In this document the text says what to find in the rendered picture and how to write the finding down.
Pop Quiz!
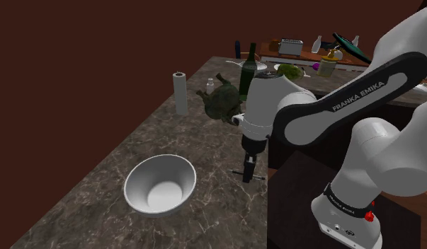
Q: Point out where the dark green animal figure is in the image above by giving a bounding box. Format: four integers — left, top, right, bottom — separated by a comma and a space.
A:
195, 72, 244, 127

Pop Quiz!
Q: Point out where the dark green wine bottle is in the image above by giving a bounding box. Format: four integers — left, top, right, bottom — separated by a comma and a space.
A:
238, 42, 258, 103

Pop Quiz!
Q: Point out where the dark robot stand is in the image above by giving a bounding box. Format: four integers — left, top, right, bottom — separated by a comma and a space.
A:
266, 149, 423, 249

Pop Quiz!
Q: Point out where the white plate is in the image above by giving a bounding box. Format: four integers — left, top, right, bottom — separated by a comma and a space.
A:
238, 59, 268, 71

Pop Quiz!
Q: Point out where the green lettuce head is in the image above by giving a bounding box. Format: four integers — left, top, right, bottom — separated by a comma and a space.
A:
276, 63, 304, 81

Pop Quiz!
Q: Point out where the white paper towel roll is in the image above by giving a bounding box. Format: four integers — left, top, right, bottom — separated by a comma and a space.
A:
172, 71, 189, 117

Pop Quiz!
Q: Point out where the wooden kitchen counter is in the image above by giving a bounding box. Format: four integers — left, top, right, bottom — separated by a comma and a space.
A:
259, 41, 370, 73

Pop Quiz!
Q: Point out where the silver toaster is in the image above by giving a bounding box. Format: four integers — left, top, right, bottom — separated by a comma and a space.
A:
277, 37, 304, 57

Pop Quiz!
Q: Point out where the pale jar with yellow lid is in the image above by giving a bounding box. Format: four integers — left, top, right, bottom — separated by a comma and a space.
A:
316, 55, 338, 78

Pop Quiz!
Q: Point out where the white bowl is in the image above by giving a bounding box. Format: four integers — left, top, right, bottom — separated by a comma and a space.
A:
123, 154, 198, 219

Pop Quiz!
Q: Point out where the teal flat tablet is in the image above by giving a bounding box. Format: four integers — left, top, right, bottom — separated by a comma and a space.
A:
331, 32, 373, 65

